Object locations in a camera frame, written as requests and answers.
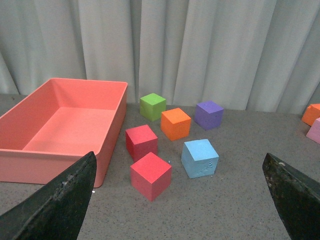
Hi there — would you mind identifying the dark red foam cube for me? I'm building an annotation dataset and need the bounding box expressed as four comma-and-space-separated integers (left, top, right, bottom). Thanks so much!
125, 124, 158, 162

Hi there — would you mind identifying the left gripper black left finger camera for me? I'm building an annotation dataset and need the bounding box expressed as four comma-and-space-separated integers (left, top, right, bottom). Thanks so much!
0, 151, 97, 240

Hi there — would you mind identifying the orange foam cube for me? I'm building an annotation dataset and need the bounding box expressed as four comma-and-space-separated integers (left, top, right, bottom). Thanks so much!
301, 103, 320, 127
160, 108, 192, 141

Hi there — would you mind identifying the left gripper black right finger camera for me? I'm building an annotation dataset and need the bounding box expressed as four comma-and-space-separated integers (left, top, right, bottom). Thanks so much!
262, 153, 320, 240

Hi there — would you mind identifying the purple foam cube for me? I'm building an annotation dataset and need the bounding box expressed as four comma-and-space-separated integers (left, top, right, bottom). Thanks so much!
194, 100, 224, 131

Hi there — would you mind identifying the pink plastic bin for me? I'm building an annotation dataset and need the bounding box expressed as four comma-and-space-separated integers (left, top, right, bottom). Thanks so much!
0, 78, 128, 188

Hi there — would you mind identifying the orange foam cube far right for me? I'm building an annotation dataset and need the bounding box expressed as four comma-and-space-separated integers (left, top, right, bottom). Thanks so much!
301, 103, 320, 127

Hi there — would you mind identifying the pink foam cube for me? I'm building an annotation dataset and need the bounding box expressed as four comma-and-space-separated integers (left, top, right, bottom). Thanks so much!
306, 118, 320, 144

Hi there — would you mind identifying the light blue foam cube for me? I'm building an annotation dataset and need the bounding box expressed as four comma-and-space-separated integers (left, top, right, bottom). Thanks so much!
181, 139, 219, 179

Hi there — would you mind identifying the green foam cube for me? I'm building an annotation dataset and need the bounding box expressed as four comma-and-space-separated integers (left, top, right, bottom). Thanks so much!
139, 93, 167, 122

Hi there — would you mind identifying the grey curtain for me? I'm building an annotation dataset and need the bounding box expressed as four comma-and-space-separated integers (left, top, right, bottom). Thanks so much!
0, 0, 320, 114

